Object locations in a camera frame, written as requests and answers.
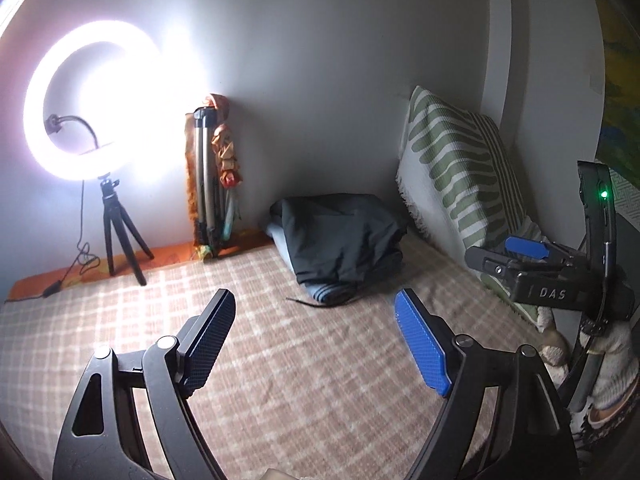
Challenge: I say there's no orange mat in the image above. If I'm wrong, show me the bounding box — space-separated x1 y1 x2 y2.
7 229 274 302

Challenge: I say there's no folded tripod with cloth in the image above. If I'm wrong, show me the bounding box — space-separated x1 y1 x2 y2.
184 93 247 262

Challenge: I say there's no black gripper strap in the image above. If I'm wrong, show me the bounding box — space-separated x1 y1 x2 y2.
559 327 603 413

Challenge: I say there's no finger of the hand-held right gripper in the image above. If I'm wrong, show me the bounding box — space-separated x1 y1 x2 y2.
505 235 592 267
464 246 527 281

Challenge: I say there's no silver folded tripod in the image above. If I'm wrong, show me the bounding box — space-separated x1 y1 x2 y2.
192 107 227 262

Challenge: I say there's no white ring light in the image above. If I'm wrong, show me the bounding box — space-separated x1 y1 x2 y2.
22 20 173 175

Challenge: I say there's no black gooseneck phone holder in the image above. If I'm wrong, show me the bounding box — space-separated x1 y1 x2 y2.
45 113 102 152

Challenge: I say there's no blue folded cloth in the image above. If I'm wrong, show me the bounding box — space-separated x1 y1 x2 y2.
265 222 407 307

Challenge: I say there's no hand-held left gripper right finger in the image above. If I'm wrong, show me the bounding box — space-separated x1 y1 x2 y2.
394 287 581 480

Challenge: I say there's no beige plaid blanket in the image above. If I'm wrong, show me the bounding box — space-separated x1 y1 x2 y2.
0 235 563 480

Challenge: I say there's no green striped white pillow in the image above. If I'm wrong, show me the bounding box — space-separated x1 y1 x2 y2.
394 85 557 332

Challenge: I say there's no black small tripod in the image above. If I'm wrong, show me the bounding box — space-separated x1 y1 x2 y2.
97 174 156 287

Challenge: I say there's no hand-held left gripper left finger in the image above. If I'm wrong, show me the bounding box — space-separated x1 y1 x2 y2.
52 289 237 480

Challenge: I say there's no dark clothes pile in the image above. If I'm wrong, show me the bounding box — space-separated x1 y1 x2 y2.
270 195 409 308

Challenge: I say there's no black power cable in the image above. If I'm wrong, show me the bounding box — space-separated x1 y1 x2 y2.
5 180 102 304

